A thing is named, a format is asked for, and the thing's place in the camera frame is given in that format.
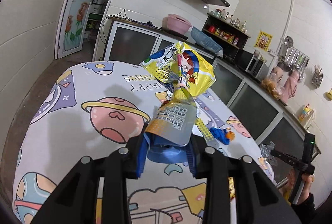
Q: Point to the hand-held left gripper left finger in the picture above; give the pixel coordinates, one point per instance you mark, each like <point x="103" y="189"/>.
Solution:
<point x="141" y="159"/>

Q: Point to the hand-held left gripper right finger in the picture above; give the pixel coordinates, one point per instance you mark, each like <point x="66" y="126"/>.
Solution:
<point x="190" y="161"/>

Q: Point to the clear plastic wrapper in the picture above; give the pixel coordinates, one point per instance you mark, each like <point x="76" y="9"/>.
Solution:
<point x="267" y="148"/>

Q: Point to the yellow snack bag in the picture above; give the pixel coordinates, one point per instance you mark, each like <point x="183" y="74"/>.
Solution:
<point x="181" y="68"/>

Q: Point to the person's right forearm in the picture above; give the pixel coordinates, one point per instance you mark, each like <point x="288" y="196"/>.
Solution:
<point x="307" y="205"/>

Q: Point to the person's right hand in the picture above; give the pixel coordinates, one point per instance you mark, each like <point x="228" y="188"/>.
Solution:
<point x="291" y="178"/>

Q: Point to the blue plastic container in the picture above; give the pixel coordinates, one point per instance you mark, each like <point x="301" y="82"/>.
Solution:
<point x="166" y="156"/>

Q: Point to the blue toy with orange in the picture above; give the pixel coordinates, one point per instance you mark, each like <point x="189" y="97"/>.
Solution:
<point x="223" y="135"/>

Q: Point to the cartoon printed tablecloth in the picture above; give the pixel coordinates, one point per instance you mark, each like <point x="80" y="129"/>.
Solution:
<point x="77" y="148"/>

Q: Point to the dish soap bottle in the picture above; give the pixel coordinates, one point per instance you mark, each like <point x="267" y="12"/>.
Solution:
<point x="304" y="113"/>

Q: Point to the kitchen counter cabinet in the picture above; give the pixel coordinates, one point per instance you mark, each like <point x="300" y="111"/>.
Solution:
<point x="259" y="109"/>

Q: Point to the tall pink thermos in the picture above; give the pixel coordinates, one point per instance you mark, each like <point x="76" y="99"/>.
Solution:
<point x="290" y="86"/>

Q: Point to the bag of bread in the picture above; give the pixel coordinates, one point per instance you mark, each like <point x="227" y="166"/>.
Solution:
<point x="271" y="86"/>

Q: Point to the metal chopstick holder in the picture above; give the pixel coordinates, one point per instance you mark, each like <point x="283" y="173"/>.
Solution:
<point x="317" y="78"/>

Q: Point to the small pink thermos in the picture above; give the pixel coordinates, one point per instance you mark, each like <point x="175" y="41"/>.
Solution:
<point x="276" y="73"/>

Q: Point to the silver microwave oven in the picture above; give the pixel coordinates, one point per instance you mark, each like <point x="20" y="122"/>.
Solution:
<point x="255" y="65"/>

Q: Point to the blue plastic basket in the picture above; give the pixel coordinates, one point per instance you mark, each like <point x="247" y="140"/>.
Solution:
<point x="206" y="41"/>

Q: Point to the rack of hanging utensils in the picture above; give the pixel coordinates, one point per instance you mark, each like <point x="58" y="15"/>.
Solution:
<point x="294" y="55"/>

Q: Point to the row of condiment jars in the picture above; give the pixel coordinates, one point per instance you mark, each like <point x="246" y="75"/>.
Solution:
<point x="224" y="35"/>

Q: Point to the dark wooden shelf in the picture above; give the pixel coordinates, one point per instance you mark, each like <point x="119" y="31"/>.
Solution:
<point x="243" y="35"/>

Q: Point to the pink cooking pot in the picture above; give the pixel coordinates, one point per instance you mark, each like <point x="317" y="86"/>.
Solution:
<point x="176" y="23"/>

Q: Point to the row of glass bottles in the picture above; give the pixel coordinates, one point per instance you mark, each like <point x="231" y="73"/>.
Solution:
<point x="230" y="20"/>

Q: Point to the flower printed glass door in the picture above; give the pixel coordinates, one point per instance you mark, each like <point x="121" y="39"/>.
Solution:
<point x="77" y="13"/>

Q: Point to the yellow wall poster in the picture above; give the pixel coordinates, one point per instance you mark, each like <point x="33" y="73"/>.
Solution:
<point x="264" y="41"/>

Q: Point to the white wall pipe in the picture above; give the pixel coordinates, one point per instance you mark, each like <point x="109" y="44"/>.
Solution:
<point x="290" y="13"/>

